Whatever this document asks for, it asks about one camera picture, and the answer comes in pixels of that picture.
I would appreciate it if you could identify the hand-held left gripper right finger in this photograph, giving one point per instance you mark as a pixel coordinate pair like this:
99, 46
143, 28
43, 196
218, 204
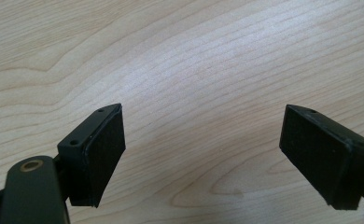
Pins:
323, 155

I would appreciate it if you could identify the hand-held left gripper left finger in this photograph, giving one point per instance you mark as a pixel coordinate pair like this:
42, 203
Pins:
93, 155

